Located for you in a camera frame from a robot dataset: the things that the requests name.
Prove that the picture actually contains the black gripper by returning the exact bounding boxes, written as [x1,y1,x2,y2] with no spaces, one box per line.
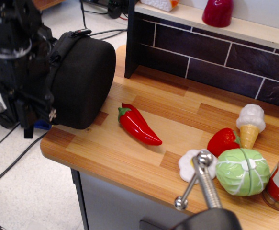
[0,52,56,138]

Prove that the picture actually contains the black round zipper bag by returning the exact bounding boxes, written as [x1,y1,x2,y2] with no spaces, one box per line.
[47,31,116,129]

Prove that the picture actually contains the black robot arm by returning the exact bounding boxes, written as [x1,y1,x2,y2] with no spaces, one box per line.
[0,0,56,138]

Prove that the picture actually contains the office chair caster base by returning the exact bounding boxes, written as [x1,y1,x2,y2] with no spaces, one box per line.
[0,102,18,129]

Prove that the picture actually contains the red toy chili pepper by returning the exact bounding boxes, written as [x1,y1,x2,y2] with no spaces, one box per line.
[118,103,163,146]

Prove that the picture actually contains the black device on floor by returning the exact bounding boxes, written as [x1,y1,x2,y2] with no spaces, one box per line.
[108,0,129,19]

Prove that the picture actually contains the white toy fried egg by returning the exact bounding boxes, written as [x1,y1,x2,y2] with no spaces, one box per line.
[178,149,218,183]

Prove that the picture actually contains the white orange toy on shelf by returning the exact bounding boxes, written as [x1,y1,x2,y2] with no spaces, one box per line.
[140,0,179,12]

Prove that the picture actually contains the red toy strawberry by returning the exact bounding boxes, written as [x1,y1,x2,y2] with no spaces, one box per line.
[207,127,241,157]

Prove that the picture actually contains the black clamp body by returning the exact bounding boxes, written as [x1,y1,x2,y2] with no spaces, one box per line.
[139,208,242,230]

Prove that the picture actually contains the dark red cup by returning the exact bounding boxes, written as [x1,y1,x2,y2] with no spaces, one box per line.
[202,0,234,28]

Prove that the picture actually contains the green toy cabbage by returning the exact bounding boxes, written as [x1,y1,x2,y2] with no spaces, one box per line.
[216,149,270,196]

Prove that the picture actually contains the toy ice cream cone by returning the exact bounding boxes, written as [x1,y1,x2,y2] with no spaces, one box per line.
[236,103,266,149]

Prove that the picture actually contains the black shelf with brick backsplash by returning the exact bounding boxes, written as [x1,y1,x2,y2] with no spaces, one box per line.
[124,0,279,106]

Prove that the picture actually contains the black floor cable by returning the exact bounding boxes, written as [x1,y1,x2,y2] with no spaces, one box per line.
[0,122,48,190]

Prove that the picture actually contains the metal clamp screw handle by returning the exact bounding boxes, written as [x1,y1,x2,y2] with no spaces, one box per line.
[174,149,223,211]

